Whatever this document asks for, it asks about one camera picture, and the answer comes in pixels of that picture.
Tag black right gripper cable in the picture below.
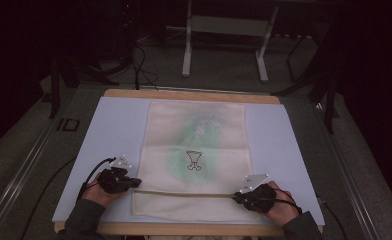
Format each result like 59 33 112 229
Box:
273 187 304 215

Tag black tripod stand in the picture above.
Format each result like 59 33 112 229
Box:
271 33 339 135

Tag person's right hand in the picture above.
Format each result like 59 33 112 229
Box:
266 180 302 228

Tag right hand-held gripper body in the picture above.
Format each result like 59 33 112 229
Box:
239 173 279 215

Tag aluminium floor rail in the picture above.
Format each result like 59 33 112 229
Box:
312 102 382 240
0 114 63 240

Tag cream waffle towel green print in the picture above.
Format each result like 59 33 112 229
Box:
131 100 264 225

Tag person's left hand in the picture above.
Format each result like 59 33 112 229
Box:
82 172 126 208

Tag thin black floor cable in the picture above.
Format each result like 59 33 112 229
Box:
19 155 79 240

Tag light blue table mat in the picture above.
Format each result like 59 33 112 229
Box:
52 96 326 227

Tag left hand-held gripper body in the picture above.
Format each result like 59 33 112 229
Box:
97 154 134 195

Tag white metal desk frame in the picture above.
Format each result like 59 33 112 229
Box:
165 0 280 84

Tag black floor cables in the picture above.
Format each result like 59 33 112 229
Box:
129 41 160 92

